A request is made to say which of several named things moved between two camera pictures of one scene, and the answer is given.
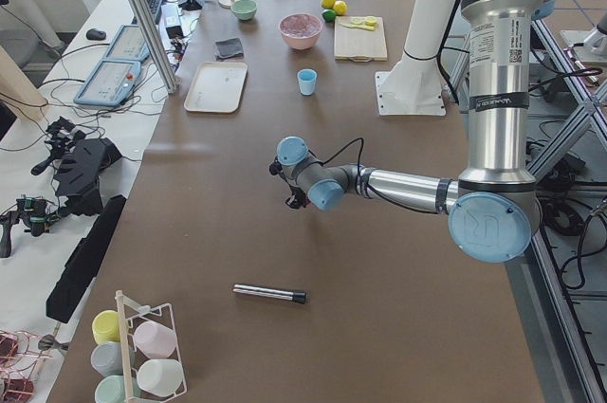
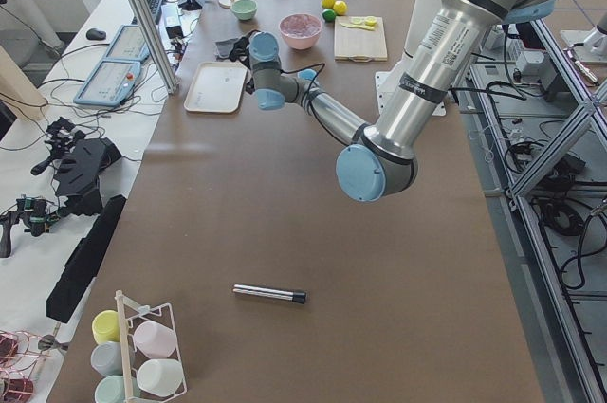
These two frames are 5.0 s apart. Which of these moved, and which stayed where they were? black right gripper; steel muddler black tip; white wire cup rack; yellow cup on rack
Moved: black right gripper
Stayed: yellow cup on rack; steel muddler black tip; white wire cup rack
